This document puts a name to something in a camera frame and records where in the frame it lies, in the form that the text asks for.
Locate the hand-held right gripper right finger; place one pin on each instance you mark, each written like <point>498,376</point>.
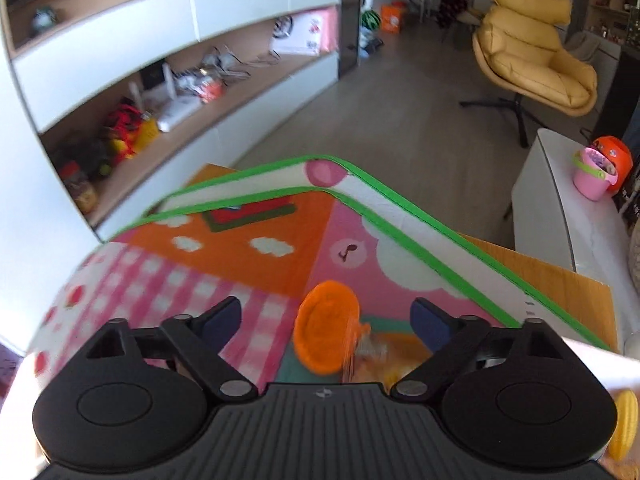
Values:
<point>430,322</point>

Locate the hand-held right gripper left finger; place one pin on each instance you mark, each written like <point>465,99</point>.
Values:
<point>222,317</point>

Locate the orange plastic toy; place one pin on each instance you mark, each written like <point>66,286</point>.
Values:
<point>325,330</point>

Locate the yellow toy corn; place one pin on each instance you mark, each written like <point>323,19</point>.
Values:
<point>624,425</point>

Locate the colourful play mat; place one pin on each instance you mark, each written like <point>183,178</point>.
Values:
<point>250,260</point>

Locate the white side table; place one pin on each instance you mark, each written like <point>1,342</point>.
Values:
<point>550,200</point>

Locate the jar with red lid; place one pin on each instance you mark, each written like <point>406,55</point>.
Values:
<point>80,190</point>

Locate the pink toy bucket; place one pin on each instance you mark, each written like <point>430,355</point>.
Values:
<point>592,177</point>

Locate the white and wood shelf unit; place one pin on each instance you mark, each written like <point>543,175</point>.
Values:
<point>100,60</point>

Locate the yellow leather armchair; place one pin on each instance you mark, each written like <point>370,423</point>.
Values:
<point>535,55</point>

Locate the orange cardboard box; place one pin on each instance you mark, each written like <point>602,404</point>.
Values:
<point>393,19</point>

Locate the watermelon ball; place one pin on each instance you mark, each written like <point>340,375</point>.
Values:
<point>370,20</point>

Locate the pink paper bag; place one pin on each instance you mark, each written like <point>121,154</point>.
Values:
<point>327,27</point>

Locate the dark jacket on chair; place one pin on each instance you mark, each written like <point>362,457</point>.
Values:
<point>452,5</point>

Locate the white stool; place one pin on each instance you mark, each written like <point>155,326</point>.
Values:
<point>419,2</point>

